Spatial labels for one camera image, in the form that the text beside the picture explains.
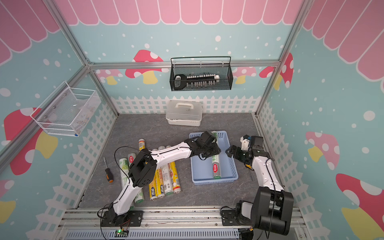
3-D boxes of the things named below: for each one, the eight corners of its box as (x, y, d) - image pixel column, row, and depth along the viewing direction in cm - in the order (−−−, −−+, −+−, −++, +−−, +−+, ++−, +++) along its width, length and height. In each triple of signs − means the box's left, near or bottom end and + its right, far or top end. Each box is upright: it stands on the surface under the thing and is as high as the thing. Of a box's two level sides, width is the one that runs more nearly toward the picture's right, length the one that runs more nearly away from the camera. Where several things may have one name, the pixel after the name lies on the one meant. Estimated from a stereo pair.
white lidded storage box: (167, 128, 114) (164, 116, 104) (170, 111, 126) (168, 99, 116) (202, 128, 114) (202, 116, 104) (201, 111, 126) (202, 99, 116)
